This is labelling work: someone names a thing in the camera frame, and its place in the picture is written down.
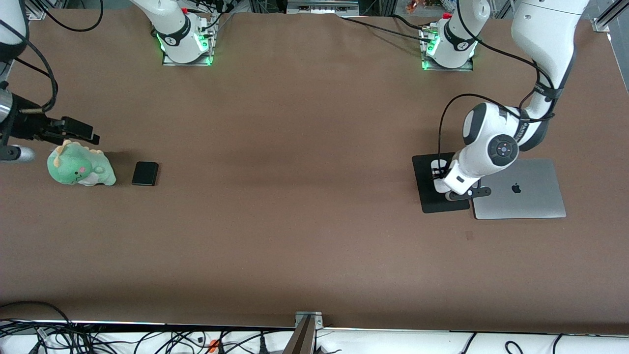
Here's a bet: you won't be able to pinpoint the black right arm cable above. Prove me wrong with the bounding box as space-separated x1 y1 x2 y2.
12 0 105 114

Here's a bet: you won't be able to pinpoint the black cable across table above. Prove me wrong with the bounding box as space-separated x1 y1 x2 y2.
339 15 434 42

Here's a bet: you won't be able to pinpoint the metal table bracket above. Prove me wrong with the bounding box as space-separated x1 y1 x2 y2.
283 311 325 354

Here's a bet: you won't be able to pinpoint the green dinosaur plush toy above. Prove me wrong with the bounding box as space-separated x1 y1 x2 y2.
47 140 117 187

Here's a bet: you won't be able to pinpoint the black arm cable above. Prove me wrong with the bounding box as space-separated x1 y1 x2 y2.
436 0 558 175
12 0 105 114

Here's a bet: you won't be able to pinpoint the aluminium frame rail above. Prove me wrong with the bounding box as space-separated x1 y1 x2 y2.
286 0 360 14

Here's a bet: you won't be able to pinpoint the white computer mouse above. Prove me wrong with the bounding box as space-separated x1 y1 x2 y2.
431 157 450 191

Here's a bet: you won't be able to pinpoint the silver laptop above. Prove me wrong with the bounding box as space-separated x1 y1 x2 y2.
469 158 568 220

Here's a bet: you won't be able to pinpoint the tangled black floor cables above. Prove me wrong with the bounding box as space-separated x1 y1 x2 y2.
0 320 295 354

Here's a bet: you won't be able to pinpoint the black mouse pad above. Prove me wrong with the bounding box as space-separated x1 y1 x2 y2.
411 152 471 214

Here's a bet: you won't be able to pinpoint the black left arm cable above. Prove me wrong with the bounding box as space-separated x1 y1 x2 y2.
436 0 558 175

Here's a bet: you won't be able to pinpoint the black looped floor cable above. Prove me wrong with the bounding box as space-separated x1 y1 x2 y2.
0 300 79 354

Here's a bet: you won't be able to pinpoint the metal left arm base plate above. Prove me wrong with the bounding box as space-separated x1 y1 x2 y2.
420 24 475 72

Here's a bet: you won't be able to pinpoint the black phone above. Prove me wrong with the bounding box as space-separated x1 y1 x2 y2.
131 161 160 187

